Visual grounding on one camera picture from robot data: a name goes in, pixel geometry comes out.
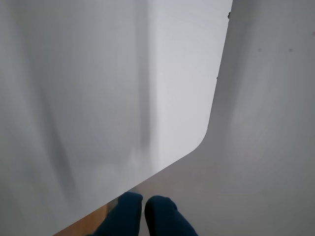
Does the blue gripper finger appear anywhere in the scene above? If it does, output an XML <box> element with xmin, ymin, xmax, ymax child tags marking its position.
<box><xmin>94</xmin><ymin>192</ymin><xmax>144</xmax><ymax>236</ymax></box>
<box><xmin>144</xmin><ymin>195</ymin><xmax>200</xmax><ymax>236</ymax></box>

